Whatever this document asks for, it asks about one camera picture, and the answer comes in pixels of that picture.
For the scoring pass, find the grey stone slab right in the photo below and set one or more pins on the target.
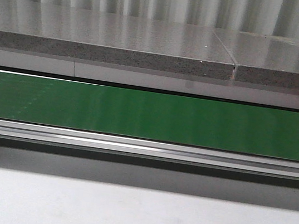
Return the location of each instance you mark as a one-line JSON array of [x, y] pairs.
[[263, 59]]

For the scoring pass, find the green conveyor belt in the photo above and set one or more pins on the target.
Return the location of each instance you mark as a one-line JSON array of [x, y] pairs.
[[150, 115]]

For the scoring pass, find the grey stone slab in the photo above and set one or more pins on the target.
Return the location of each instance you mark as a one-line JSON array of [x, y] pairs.
[[263, 59], [111, 38]]

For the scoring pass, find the grey stone slab left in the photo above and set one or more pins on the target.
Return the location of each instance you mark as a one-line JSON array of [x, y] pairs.
[[111, 38]]

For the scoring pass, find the aluminium conveyor side rail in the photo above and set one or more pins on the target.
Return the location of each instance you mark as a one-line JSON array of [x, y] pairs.
[[145, 149]]

